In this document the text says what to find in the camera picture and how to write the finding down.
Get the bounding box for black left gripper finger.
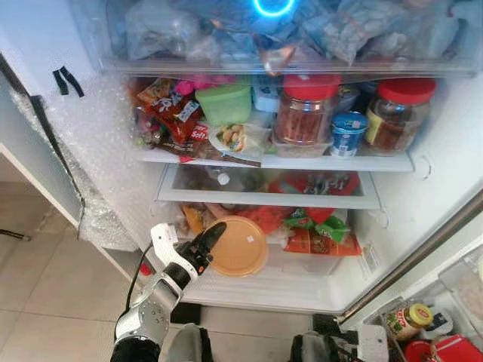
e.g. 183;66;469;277
195;222;227;255

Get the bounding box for orange lidded round container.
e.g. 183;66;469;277
209;216;269;278

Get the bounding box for clear fridge drawer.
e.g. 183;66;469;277
156;164;382;210

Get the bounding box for glass fridge shelf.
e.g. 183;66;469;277
140;147;414;173

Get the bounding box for red plastic bag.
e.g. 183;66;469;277
241;205;291;233

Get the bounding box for grey robot left leg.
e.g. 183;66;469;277
162;324;216;362

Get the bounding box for grey robot leg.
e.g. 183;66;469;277
291;332;333;362
162;324;216;362

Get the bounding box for white snack bag food print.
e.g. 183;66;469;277
208;123;269;158

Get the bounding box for orange snack packet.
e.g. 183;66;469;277
285;226;361;256

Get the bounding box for clear crisper bin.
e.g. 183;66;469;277
151;204;378;276

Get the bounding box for green snack packet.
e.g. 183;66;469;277
283;209;352;242

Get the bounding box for red snack packet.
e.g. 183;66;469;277
136;78;205;144

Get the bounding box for green plastic container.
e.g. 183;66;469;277
195;81;253;127

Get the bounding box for bubble wrap sheet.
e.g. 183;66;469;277
15;75;152;251

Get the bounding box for grey robot right leg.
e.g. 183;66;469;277
291;332;333;362

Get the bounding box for large red lidded snack jar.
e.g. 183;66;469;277
273;74;342;148

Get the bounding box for pink wrapped item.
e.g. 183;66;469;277
175;74;235;95

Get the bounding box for blue white yoghurt cup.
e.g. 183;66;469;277
331;112;368;158

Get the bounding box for clear freezer drawer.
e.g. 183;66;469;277
72;0;483;74

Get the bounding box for white refrigerator door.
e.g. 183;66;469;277
336;189;483;362

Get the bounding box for black tape strip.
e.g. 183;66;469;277
53;69;69;97
62;66;85;97

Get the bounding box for frozen food bag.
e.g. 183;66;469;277
125;0;198;60
321;0;412;63

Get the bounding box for red carton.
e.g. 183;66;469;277
430;334;482;362

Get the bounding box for yellow lidded glass jar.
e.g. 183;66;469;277
386;303;433;342

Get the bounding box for red lidded jar yellow label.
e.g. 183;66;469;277
366;78;437;155

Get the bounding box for white refrigerator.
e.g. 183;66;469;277
0;0;483;318

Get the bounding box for red round lid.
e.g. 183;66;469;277
405;339;435;362

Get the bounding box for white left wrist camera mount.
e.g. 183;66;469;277
151;223;180;266

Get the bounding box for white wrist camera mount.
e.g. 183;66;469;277
151;223;180;266
357;324;389;362

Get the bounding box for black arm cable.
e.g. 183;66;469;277
125;245;152;318

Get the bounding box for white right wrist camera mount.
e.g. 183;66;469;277
357;324;389;362

